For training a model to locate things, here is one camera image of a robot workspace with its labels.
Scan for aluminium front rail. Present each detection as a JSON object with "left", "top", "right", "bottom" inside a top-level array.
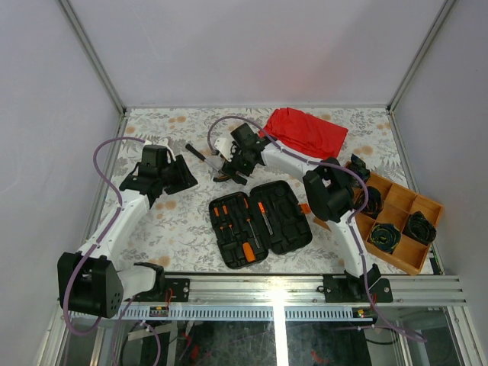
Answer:
[{"left": 105, "top": 272, "right": 467, "bottom": 322}]

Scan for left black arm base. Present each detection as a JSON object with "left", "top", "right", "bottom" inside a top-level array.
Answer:
[{"left": 134, "top": 262, "right": 190, "bottom": 303}]

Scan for orange black pliers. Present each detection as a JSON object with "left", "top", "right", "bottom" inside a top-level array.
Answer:
[{"left": 213, "top": 169, "right": 247, "bottom": 185}]

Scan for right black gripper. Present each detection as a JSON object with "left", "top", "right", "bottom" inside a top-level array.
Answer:
[{"left": 221, "top": 142, "right": 256, "bottom": 186}]

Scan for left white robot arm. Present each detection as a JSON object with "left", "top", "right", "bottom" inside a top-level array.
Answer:
[{"left": 57, "top": 145, "right": 197, "bottom": 319}]

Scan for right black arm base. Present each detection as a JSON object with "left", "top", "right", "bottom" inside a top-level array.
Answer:
[{"left": 323, "top": 264, "right": 393, "bottom": 303}]

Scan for black handled hammer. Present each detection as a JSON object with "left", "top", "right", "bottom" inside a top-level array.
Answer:
[{"left": 185, "top": 143, "right": 221, "bottom": 173}]

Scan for orange handled utility knife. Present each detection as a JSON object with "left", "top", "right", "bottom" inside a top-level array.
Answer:
[{"left": 258, "top": 201, "right": 274, "bottom": 236}]

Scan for black tape roll right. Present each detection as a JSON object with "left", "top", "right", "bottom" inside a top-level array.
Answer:
[{"left": 403, "top": 211, "right": 437, "bottom": 246}]

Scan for black plastic tool case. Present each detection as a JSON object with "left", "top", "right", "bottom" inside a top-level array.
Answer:
[{"left": 208, "top": 181, "right": 313, "bottom": 270}]

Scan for small orange black screwdriver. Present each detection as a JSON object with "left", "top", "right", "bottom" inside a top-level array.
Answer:
[{"left": 222, "top": 204, "right": 235, "bottom": 236}]

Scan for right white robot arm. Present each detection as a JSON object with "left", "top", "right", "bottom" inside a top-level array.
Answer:
[{"left": 213, "top": 124, "right": 375, "bottom": 301}]

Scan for red folded cloth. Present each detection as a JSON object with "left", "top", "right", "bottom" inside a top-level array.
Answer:
[{"left": 264, "top": 108, "right": 348, "bottom": 159}]

